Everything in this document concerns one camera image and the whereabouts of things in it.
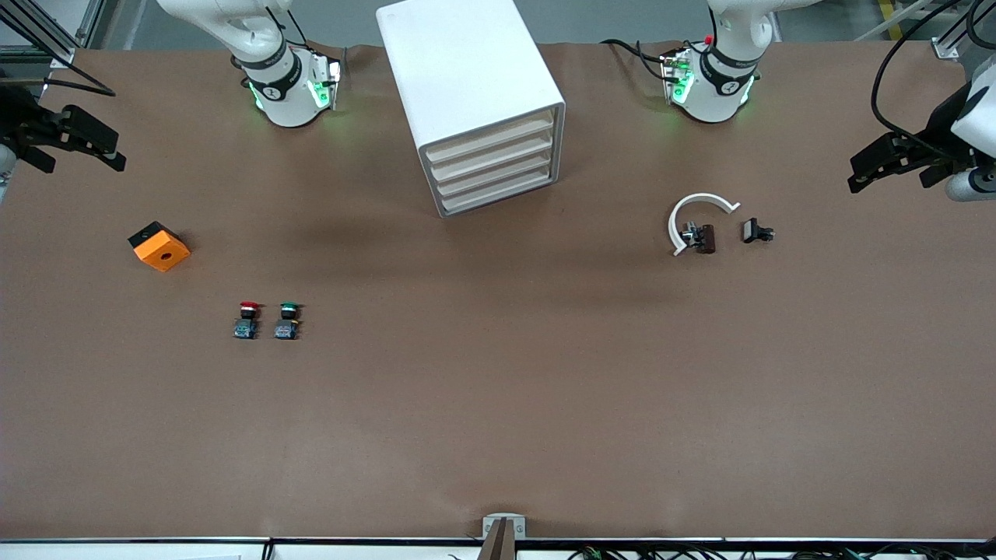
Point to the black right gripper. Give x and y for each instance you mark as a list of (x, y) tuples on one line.
[(17, 117)]

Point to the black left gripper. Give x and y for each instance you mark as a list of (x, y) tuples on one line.
[(939, 129)]

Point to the red push button switch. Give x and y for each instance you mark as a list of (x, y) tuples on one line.
[(247, 320)]

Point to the white plastic drawer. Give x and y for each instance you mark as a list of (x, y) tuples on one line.
[(490, 172), (490, 154), (490, 136), (490, 190)]

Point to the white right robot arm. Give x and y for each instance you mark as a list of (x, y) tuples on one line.
[(288, 101)]

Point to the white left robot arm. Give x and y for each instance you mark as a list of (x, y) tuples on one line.
[(716, 101)]

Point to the white drawer cabinet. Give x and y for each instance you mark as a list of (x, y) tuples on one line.
[(459, 70)]

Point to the orange box with hole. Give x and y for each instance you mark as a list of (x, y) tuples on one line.
[(159, 249)]

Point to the black small clip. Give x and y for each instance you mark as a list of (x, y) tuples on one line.
[(753, 231)]

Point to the white curved plastic piece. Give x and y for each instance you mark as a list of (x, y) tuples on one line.
[(704, 198)]

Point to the brown small component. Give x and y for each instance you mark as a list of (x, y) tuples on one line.
[(704, 238)]

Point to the brown paper table cover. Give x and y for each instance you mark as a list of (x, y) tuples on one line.
[(498, 389)]

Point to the aluminium frame profile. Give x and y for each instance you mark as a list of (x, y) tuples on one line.
[(948, 48), (89, 23)]

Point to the green push button switch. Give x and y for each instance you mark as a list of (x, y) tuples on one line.
[(287, 320)]

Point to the white table edge rail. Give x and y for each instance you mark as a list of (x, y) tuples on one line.
[(117, 551)]

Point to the grey metal bracket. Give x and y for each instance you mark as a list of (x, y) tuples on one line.
[(490, 519)]

